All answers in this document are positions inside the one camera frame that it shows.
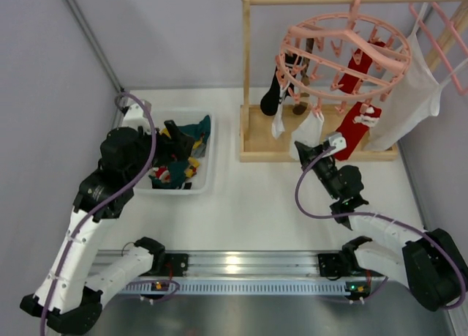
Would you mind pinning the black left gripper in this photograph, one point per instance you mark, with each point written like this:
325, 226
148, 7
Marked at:
170, 142

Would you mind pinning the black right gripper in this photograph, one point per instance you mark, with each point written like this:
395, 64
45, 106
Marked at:
314, 157

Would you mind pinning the plain white sock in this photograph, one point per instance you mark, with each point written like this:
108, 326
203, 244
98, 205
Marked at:
308, 132

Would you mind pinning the red Christmas sock front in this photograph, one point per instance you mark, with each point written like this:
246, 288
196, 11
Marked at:
359, 119

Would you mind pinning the pink round clip hanger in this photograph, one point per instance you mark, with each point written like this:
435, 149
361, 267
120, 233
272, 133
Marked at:
355, 58

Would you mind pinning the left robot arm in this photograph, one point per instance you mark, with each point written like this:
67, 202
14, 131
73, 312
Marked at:
70, 300

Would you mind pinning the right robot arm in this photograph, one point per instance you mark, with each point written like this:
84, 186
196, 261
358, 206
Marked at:
427, 263

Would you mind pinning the pink clothes hanger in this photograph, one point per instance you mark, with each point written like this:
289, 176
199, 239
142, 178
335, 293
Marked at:
454, 27

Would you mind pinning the dark green sock upper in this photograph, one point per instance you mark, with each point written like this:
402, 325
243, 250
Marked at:
200, 131

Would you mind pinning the yellow sock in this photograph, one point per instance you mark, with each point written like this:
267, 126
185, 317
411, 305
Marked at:
194, 164

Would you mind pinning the green reindeer Christmas sock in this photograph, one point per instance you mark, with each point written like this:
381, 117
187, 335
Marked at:
169, 177

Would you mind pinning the wooden clothes rack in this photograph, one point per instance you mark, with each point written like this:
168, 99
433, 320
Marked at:
256, 141

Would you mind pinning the brown beige striped sock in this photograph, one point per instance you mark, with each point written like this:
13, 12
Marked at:
302, 94

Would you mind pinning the white plastic mesh basket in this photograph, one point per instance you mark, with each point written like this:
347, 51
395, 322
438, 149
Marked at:
201, 181

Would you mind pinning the hanging black striped sock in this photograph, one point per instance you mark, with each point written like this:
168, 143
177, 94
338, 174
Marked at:
270, 102

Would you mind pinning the white tank top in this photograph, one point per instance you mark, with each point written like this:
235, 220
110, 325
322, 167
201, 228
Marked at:
416, 97

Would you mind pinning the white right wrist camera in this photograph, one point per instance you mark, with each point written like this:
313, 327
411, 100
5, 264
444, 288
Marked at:
336, 141

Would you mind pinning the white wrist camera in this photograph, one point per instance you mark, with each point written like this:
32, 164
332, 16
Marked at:
136, 118
336, 141

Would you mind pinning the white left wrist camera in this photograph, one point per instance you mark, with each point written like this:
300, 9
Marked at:
136, 118

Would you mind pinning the aluminium mounting rail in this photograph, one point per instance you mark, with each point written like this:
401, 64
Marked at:
241, 265

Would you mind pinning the grey slotted cable duct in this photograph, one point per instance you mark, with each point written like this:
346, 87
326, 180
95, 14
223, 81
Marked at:
247, 287

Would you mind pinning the aluminium frame post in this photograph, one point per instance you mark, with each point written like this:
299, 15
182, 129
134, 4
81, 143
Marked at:
90, 37

